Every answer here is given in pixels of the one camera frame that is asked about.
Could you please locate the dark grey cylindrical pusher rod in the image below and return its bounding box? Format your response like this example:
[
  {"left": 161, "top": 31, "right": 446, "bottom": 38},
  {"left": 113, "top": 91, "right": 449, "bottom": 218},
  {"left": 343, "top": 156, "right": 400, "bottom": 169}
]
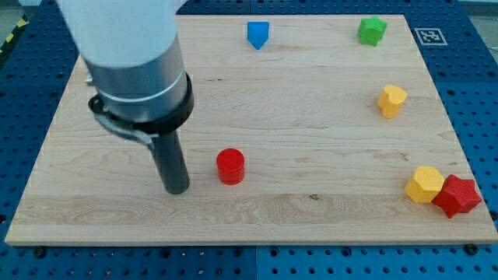
[{"left": 151, "top": 131, "right": 190, "bottom": 194}]

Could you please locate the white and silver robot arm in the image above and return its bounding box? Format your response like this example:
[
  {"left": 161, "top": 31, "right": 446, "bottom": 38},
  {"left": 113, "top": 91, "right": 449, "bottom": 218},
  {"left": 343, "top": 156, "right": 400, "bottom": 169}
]
[{"left": 57, "top": 0, "right": 195, "bottom": 194}]

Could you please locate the green star block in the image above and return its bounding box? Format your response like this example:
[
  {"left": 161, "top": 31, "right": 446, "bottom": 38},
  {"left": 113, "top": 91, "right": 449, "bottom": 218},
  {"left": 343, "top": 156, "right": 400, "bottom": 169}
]
[{"left": 358, "top": 16, "right": 388, "bottom": 47}]

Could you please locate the red star block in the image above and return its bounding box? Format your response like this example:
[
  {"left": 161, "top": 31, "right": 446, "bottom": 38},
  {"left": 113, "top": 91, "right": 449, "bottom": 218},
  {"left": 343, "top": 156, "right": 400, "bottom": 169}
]
[{"left": 431, "top": 174, "right": 482, "bottom": 219}]

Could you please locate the red cylinder block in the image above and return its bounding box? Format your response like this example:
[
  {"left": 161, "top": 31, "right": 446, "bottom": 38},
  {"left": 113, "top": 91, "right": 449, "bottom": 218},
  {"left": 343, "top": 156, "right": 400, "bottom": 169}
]
[{"left": 216, "top": 148, "right": 245, "bottom": 185}]

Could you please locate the light wooden board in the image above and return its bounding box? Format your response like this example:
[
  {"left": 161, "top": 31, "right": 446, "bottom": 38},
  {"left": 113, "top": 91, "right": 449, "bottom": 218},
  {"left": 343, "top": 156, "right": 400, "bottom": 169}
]
[{"left": 5, "top": 16, "right": 497, "bottom": 247}]

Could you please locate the blue pentagon block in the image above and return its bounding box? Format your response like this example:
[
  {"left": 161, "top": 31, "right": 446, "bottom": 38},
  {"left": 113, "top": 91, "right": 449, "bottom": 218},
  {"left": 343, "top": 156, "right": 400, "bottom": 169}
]
[{"left": 247, "top": 21, "right": 270, "bottom": 50}]

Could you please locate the black and yellow hazard tape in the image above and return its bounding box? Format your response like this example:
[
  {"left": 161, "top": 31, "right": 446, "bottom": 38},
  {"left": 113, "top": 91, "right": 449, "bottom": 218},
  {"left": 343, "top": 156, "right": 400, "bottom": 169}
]
[{"left": 1, "top": 15, "right": 30, "bottom": 56}]

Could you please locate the yellow heart block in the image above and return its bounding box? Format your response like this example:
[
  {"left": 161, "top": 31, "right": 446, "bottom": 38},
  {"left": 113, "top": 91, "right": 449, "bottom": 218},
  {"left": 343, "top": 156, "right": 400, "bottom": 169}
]
[{"left": 377, "top": 85, "right": 408, "bottom": 119}]

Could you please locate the yellow hexagon block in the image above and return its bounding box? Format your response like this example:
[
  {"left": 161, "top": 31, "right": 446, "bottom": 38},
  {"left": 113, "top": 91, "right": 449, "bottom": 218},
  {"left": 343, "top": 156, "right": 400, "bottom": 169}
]
[{"left": 405, "top": 166, "right": 445, "bottom": 203}]

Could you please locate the black and white fiducial tag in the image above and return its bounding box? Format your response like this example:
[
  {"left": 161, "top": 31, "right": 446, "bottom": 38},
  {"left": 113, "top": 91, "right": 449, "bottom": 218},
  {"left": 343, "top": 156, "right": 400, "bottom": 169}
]
[{"left": 415, "top": 27, "right": 447, "bottom": 46}]

